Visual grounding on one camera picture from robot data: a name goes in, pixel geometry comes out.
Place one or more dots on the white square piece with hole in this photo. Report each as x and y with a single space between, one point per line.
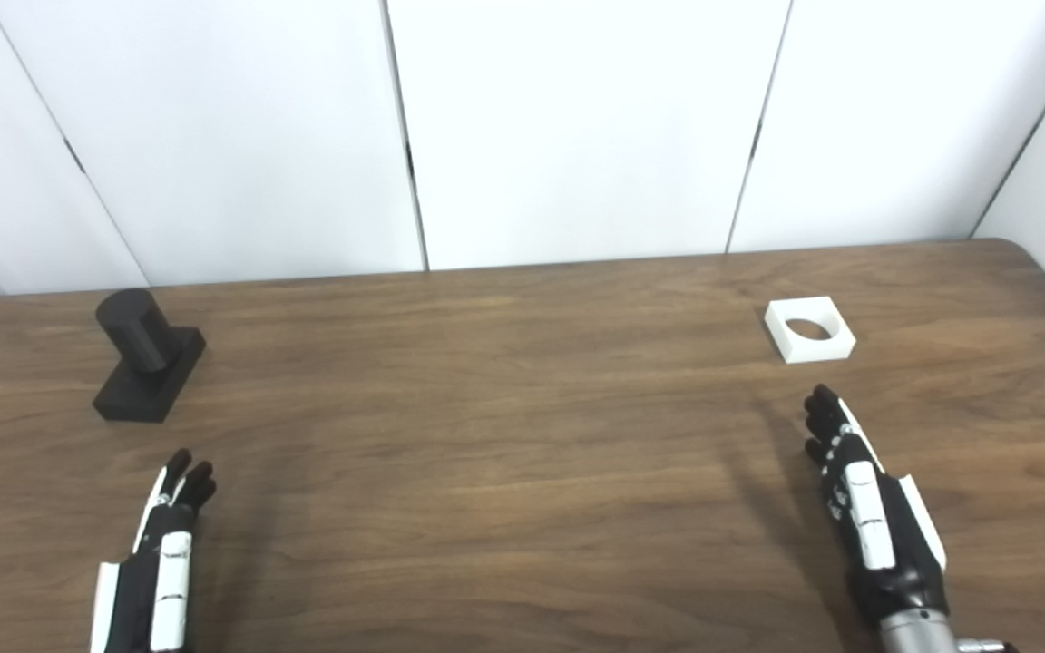
781 331

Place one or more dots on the white and black left hand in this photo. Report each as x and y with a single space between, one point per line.
146 589

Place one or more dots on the black peg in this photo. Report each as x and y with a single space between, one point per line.
143 372

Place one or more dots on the white and black right hand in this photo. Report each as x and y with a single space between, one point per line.
894 544

